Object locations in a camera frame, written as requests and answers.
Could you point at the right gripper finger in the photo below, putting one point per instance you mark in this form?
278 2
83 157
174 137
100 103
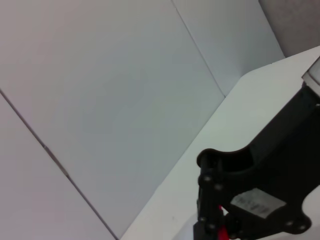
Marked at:
208 205

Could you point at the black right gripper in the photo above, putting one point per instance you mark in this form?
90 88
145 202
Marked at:
282 160

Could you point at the clear document bag red zip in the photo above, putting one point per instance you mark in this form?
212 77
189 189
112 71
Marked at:
222 232

